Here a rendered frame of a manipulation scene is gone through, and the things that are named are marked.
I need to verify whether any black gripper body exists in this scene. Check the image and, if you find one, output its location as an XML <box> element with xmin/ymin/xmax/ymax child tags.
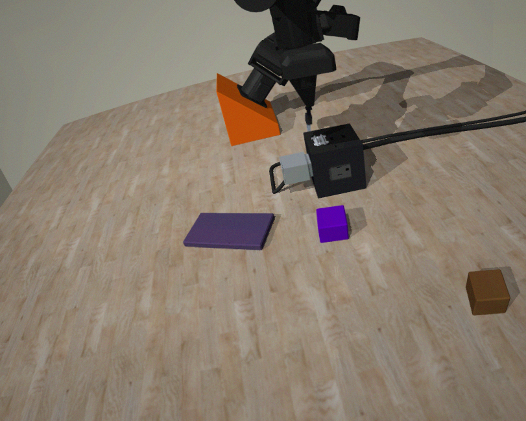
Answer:
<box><xmin>269</xmin><ymin>0</ymin><xmax>337</xmax><ymax>80</ymax></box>

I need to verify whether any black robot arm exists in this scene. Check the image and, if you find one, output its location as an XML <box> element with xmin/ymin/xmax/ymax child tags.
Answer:
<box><xmin>234</xmin><ymin>0</ymin><xmax>360</xmax><ymax>108</ymax></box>

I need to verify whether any purple cube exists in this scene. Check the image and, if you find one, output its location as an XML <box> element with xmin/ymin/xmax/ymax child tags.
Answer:
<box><xmin>316</xmin><ymin>205</ymin><xmax>349</xmax><ymax>243</ymax></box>

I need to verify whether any purple flat rectangular slab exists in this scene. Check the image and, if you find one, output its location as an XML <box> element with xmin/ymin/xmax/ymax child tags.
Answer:
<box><xmin>183</xmin><ymin>213</ymin><xmax>274</xmax><ymax>250</ymax></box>

